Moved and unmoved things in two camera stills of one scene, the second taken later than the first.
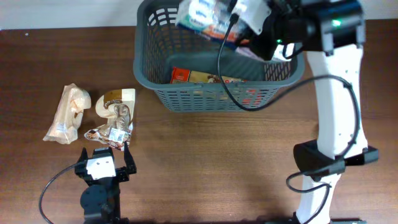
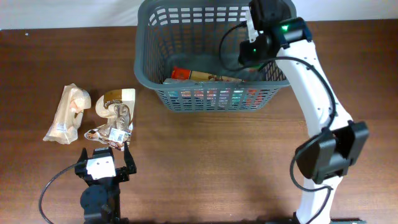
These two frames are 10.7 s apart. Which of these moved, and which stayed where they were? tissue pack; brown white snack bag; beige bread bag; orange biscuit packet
Moved: tissue pack
Stayed: orange biscuit packet; beige bread bag; brown white snack bag
